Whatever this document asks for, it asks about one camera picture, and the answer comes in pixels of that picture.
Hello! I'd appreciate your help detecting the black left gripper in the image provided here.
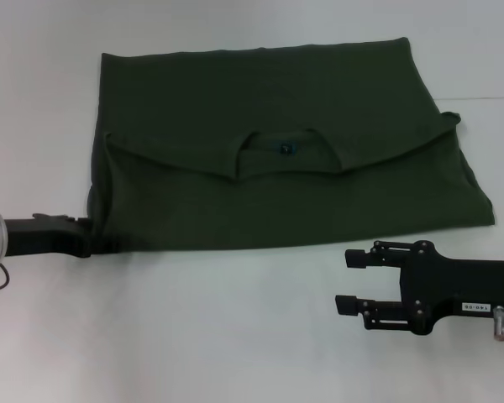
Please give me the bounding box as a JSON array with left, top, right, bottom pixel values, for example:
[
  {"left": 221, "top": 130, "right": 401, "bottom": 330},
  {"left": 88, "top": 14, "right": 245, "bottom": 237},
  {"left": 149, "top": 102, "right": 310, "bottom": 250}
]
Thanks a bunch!
[{"left": 4, "top": 212, "right": 121, "bottom": 259}]

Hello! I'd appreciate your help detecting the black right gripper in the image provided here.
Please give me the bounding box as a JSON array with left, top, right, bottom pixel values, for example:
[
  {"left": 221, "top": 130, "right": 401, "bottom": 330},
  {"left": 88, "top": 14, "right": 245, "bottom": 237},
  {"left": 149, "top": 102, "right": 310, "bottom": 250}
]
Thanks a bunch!
[{"left": 334, "top": 239, "right": 504, "bottom": 337}]

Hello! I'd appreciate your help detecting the dark green FREE t-shirt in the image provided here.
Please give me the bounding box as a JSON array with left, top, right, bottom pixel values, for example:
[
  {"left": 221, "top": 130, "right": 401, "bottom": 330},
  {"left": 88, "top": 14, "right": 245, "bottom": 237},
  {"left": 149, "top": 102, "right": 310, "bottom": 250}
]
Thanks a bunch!
[{"left": 86, "top": 37, "right": 497, "bottom": 255}]

